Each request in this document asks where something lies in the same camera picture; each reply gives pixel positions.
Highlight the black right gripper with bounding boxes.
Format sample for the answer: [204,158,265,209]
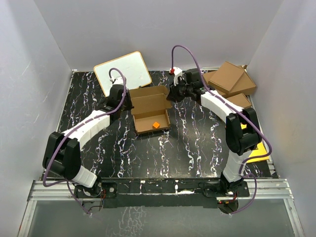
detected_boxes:
[166,79,193,103]

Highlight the cardboard box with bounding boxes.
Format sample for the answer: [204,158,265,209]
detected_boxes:
[203,66,256,98]
[208,62,245,94]
[227,93,252,109]
[129,85,172,134]

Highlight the small orange cube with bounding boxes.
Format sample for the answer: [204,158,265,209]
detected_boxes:
[152,122,160,129]

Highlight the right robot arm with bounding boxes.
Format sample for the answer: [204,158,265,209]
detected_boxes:
[167,67,263,196]

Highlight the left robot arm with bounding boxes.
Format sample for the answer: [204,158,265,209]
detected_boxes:
[42,83,132,197]

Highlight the yellow booklet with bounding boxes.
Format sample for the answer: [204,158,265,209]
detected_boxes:
[240,123,270,163]

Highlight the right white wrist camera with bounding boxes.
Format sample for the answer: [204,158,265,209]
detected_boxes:
[169,67,183,86]

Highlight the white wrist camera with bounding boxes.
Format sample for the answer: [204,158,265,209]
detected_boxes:
[169,67,183,86]
[110,76,126,86]

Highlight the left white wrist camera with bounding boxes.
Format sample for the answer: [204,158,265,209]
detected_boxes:
[110,76,126,86]

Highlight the whiteboard with orange frame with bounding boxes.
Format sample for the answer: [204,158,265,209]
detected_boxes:
[93,51,152,96]

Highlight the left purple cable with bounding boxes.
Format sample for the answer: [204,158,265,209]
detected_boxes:
[42,68,128,215]

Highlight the purple cable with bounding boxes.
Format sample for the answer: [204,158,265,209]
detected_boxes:
[170,44,273,215]
[42,68,128,215]

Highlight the black base frame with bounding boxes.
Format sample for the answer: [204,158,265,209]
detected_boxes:
[98,176,250,210]

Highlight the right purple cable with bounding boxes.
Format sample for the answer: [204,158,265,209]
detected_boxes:
[170,44,273,215]

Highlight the aluminium rail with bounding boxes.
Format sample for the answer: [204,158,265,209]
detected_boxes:
[28,178,293,201]

